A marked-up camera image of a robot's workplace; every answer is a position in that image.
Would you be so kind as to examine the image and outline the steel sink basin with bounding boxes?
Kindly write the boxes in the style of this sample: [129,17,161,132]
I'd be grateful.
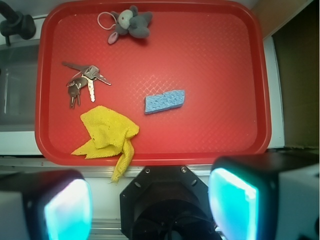
[0,44,39,132]

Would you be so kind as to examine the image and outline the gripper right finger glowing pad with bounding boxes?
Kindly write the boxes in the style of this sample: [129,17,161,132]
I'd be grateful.
[208,151,320,240]

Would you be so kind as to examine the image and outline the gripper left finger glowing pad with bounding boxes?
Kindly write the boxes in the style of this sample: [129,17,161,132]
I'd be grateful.
[0,169,93,240]

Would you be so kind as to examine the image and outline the black octagonal mount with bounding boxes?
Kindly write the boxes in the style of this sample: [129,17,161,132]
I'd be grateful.
[119,166,221,240]

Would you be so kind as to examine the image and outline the grey plush mouse toy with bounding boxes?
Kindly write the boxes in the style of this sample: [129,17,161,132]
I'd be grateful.
[97,5,153,45]

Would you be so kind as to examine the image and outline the blue sponge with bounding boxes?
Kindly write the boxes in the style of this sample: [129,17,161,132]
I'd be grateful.
[144,89,186,115]

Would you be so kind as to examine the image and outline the silver key bunch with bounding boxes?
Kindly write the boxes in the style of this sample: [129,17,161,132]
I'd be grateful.
[62,61,112,109]

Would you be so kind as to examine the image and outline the red plastic tray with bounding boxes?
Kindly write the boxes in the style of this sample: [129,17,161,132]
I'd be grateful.
[35,0,271,166]

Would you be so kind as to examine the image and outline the yellow cloth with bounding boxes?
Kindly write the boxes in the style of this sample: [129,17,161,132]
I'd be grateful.
[71,105,140,183]

